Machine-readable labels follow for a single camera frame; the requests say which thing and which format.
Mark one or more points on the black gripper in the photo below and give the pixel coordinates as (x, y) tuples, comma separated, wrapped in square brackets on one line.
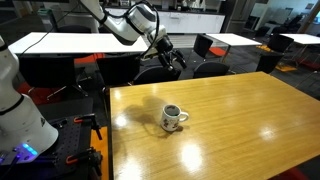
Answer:
[(166, 46)]

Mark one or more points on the black office chair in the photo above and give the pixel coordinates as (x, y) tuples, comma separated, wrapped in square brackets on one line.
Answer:
[(150, 76), (280, 43), (268, 62), (116, 71), (202, 45), (210, 69), (50, 71), (75, 29)]

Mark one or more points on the white kitchen counter cabinets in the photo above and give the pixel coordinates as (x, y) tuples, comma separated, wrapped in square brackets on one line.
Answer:
[(193, 21)]

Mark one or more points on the orange chair seat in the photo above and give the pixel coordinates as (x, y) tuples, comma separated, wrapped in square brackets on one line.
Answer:
[(217, 51)]

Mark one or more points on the white ceramic mug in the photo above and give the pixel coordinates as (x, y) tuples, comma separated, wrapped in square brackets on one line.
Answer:
[(170, 119)]

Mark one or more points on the small white table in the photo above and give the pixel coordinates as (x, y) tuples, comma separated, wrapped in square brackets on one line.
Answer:
[(301, 38), (233, 39)]

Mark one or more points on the orange and black clamp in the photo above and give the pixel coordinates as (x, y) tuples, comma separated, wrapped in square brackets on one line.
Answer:
[(85, 156), (87, 120)]

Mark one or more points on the long white table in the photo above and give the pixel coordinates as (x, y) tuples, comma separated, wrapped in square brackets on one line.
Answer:
[(66, 42)]

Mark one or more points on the orange floor mat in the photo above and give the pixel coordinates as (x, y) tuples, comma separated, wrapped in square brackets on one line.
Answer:
[(100, 156)]

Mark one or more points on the grey bin with green lid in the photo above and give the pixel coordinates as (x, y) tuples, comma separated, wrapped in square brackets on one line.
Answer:
[(46, 18)]

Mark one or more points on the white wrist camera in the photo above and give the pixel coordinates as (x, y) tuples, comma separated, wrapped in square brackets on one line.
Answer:
[(149, 55)]

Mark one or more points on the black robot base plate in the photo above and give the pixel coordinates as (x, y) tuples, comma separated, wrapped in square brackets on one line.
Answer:
[(66, 143)]

